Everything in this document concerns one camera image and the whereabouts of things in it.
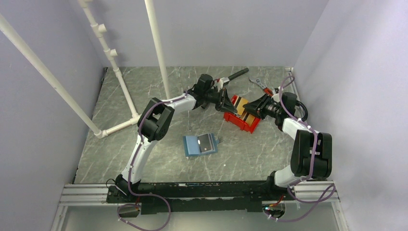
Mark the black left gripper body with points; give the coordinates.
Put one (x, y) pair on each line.
(211, 97)

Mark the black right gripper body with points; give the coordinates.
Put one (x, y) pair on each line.
(271, 109)

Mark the red plastic bin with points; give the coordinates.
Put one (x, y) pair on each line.
(233, 118)

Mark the blue card holder wallet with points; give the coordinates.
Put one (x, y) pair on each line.
(191, 146)

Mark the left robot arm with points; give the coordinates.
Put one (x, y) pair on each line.
(155, 120)

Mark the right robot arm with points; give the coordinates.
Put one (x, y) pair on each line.
(311, 155)

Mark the black base bar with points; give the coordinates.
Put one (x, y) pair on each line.
(153, 203)

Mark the red-handled adjustable wrench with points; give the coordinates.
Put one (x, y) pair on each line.
(262, 85)

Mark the aluminium rail at right edge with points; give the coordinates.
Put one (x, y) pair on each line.
(290, 83)

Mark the aluminium rail at front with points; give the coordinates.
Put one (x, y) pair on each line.
(106, 194)

